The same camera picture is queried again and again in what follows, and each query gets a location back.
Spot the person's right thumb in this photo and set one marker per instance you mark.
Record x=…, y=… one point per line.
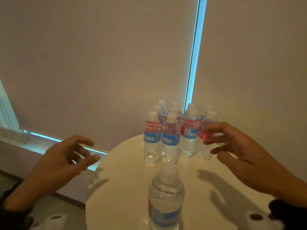
x=230, y=162

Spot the clear plastic water bottle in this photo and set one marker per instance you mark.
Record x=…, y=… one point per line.
x=165, y=196

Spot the person's left forearm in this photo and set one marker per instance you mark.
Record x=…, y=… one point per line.
x=26, y=191

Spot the narrow beige roller blind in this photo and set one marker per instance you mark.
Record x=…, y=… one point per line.
x=251, y=57

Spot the person's left thumb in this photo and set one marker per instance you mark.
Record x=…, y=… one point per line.
x=88, y=162

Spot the person's right hand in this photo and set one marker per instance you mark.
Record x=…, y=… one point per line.
x=251, y=165

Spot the black sleeve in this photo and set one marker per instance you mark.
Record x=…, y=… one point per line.
x=292, y=216
x=12, y=219

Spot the person's right forearm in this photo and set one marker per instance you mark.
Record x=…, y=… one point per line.
x=292, y=189

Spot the person's left hand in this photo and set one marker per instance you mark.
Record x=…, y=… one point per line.
x=55, y=165

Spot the window sill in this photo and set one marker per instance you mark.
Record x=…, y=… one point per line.
x=14, y=141

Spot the white ribbed panel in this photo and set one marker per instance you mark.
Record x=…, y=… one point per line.
x=7, y=112

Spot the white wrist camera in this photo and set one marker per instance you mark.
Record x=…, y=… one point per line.
x=51, y=222
x=259, y=221

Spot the cluster of labelled water bottles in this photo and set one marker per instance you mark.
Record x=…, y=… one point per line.
x=170, y=138

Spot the person's right middle finger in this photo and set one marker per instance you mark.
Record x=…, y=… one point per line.
x=215, y=140

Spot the wide beige roller blind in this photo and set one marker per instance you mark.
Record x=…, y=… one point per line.
x=96, y=57

